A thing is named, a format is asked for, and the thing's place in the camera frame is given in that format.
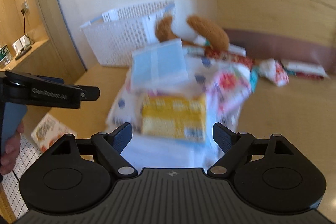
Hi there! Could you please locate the pink floral tissue pack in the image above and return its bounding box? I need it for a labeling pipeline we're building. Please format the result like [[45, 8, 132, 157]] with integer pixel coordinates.
[[206, 64, 252, 120]]

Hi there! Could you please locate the brown plush toy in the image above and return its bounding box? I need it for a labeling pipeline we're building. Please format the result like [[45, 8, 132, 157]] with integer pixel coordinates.
[[155, 15, 230, 52]]

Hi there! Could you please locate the orange printed leaflet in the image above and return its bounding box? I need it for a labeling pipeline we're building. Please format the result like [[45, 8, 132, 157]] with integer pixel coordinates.
[[31, 113, 77, 152]]

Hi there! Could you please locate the white perforated plastic basket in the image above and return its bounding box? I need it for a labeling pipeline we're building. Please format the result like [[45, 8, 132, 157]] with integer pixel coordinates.
[[80, 0, 175, 67]]

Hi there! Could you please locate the yellow wipes pack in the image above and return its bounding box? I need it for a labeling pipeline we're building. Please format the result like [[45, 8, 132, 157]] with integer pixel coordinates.
[[141, 96, 206, 143]]

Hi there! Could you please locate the wall socket with black cable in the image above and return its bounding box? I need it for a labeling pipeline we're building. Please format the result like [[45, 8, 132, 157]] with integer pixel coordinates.
[[21, 0, 34, 45]]

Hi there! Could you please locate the red snack packet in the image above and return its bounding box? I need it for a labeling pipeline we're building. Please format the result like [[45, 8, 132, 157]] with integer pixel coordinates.
[[205, 48, 255, 70]]

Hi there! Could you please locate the white mask package with CE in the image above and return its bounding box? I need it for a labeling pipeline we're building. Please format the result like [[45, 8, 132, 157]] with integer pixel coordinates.
[[122, 105, 242, 169]]

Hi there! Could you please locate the white charger box on shelf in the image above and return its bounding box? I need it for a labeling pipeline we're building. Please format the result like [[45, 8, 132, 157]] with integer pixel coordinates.
[[13, 35, 31, 55]]

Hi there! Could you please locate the blue face mask in wrapper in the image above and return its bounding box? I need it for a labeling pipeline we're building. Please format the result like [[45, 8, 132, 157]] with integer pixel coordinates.
[[130, 39, 188, 90]]

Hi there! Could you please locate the person's left hand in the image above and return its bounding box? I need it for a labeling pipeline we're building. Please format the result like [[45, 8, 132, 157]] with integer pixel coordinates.
[[1, 121, 25, 176]]

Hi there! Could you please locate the teal small packet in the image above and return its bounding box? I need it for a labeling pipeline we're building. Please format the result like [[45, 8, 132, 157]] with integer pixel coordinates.
[[250, 67, 259, 93]]

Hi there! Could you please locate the white flat wipes packet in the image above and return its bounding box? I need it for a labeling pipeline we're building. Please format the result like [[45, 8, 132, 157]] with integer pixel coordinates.
[[280, 60, 329, 80]]

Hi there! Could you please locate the crumpled white red plastic bag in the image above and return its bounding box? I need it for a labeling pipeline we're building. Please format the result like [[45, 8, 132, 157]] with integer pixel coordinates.
[[259, 59, 289, 86]]

